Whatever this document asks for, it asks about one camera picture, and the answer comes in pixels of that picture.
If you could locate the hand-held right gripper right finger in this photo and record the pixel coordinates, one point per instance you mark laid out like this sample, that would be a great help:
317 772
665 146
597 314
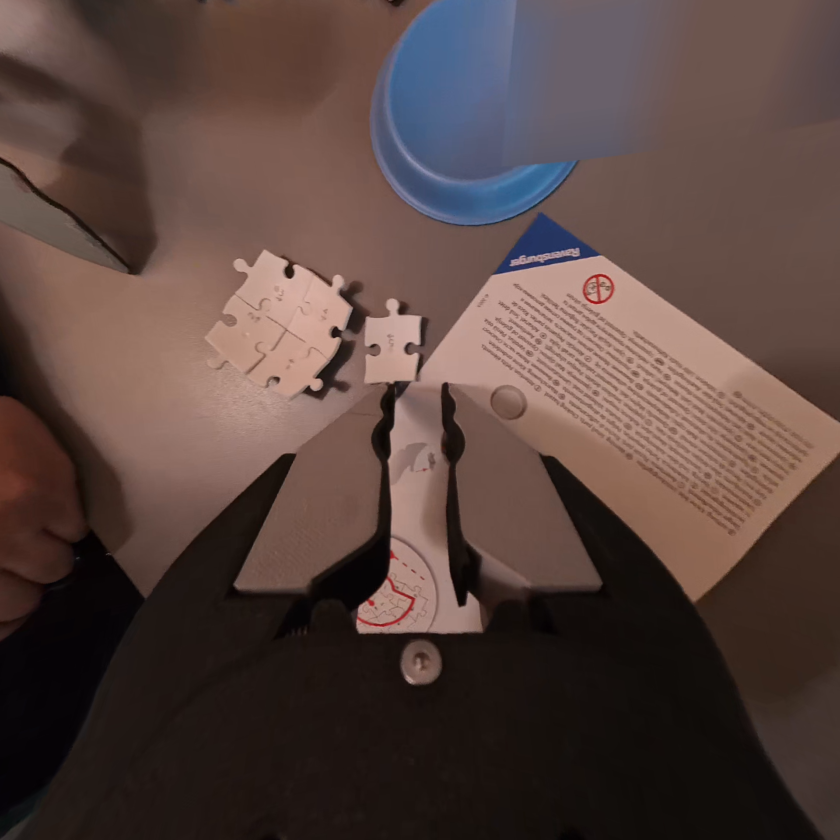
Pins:
518 518

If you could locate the person's left hand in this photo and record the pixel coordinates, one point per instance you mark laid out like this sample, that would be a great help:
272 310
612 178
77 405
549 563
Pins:
33 499

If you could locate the white jigsaw piece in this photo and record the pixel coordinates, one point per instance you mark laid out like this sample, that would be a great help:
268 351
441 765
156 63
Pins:
392 344

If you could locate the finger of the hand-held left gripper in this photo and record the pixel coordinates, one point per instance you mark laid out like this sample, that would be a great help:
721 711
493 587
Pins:
46 226

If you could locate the blue plastic bowl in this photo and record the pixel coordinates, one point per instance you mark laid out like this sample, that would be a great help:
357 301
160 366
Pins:
433 98

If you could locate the printed instruction leaflet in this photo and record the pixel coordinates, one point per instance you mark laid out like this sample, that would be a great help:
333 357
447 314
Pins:
623 394

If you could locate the joined four-piece puzzle section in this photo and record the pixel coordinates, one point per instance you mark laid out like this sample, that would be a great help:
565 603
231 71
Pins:
279 321

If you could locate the person's dark clothing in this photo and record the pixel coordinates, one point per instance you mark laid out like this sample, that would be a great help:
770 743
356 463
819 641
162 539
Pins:
59 689

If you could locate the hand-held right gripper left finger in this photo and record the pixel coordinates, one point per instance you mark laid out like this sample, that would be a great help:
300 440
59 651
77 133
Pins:
315 518

